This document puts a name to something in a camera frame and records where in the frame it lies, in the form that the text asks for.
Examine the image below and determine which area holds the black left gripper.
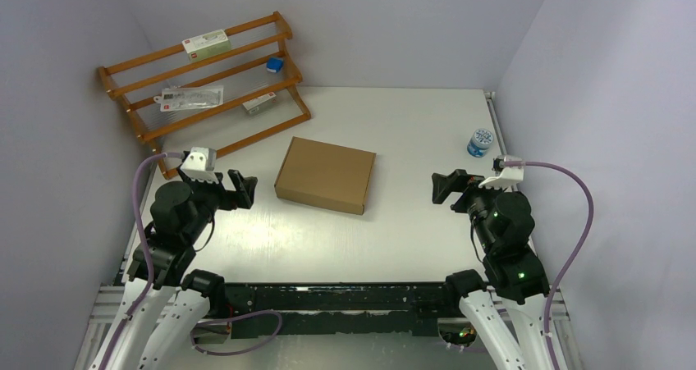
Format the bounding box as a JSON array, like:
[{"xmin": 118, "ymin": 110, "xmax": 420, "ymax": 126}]
[{"xmin": 176, "ymin": 163, "xmax": 256, "ymax": 241}]

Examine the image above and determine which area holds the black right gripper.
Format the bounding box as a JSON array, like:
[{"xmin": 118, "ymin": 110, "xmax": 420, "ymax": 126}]
[{"xmin": 432, "ymin": 167, "xmax": 509, "ymax": 253}]

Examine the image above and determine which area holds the brown cardboard box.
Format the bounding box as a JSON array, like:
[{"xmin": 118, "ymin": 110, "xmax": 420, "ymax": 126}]
[{"xmin": 274, "ymin": 137, "xmax": 377, "ymax": 215}]

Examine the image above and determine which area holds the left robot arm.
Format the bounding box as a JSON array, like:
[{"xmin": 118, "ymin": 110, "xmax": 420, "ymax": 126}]
[{"xmin": 93, "ymin": 167, "xmax": 258, "ymax": 369}]

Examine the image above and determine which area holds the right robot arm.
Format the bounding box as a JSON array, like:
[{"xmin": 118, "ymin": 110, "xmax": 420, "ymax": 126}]
[{"xmin": 432, "ymin": 169, "xmax": 564, "ymax": 369}]

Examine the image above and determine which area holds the small white grey box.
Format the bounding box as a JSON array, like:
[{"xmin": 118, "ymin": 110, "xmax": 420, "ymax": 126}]
[{"xmin": 242, "ymin": 92, "xmax": 277, "ymax": 116}]

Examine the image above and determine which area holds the white green product box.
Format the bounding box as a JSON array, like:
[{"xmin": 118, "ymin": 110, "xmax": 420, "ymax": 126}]
[{"xmin": 181, "ymin": 30, "xmax": 231, "ymax": 63}]

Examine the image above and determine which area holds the blue white lidded jar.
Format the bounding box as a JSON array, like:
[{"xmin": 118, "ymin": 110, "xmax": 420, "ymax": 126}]
[{"xmin": 466, "ymin": 128, "xmax": 495, "ymax": 158}]

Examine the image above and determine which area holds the wooden tiered rack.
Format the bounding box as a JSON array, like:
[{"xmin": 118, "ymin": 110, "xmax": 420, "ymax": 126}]
[{"xmin": 97, "ymin": 11, "xmax": 312, "ymax": 157}]

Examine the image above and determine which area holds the clear blister pack card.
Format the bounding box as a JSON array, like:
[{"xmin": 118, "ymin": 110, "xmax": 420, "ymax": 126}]
[{"xmin": 153, "ymin": 85, "xmax": 224, "ymax": 112}]

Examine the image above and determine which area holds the small blue cube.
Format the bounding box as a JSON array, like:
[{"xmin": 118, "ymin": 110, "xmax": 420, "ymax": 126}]
[{"xmin": 266, "ymin": 57, "xmax": 284, "ymax": 73}]

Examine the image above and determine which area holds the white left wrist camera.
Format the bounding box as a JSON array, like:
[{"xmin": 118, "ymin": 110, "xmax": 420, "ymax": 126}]
[{"xmin": 178, "ymin": 147, "xmax": 218, "ymax": 183}]

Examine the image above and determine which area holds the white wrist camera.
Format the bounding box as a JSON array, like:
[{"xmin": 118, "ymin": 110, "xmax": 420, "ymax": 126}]
[
  {"xmin": 478, "ymin": 155, "xmax": 525, "ymax": 190},
  {"xmin": 178, "ymin": 147, "xmax": 218, "ymax": 183}
]

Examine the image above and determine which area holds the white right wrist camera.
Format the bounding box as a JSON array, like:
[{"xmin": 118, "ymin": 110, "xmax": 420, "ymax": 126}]
[{"xmin": 478, "ymin": 155, "xmax": 525, "ymax": 190}]

